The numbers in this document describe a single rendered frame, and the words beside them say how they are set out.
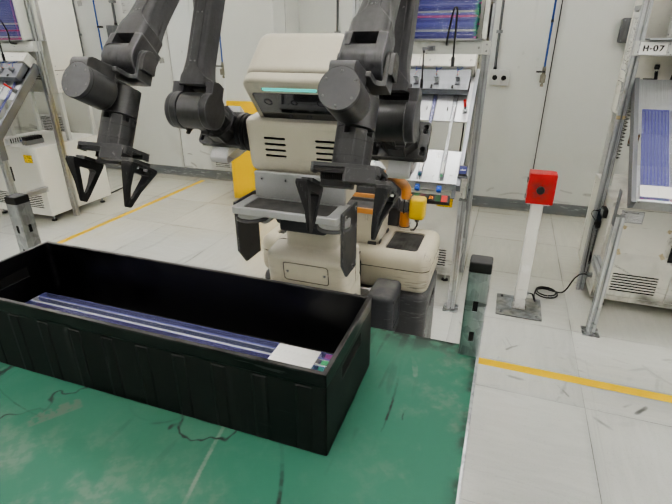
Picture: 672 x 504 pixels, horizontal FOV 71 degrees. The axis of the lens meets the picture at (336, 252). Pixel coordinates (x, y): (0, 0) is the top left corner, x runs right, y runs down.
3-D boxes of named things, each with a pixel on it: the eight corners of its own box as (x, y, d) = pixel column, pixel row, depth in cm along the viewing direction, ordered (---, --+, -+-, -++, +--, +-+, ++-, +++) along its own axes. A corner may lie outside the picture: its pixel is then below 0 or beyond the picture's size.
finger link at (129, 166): (124, 205, 76) (133, 148, 76) (89, 201, 78) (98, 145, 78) (152, 211, 83) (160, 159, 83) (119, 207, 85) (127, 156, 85)
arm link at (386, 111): (414, 116, 94) (388, 115, 96) (408, 87, 84) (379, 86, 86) (407, 158, 92) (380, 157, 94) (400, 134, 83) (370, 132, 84)
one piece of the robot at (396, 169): (396, 162, 109) (397, 113, 103) (418, 163, 107) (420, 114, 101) (385, 178, 101) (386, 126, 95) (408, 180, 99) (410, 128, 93)
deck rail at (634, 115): (631, 208, 215) (636, 201, 209) (626, 208, 215) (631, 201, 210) (635, 86, 239) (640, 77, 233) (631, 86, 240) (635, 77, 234)
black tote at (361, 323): (369, 365, 67) (372, 296, 62) (327, 457, 52) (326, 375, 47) (63, 298, 84) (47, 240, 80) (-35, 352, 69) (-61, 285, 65)
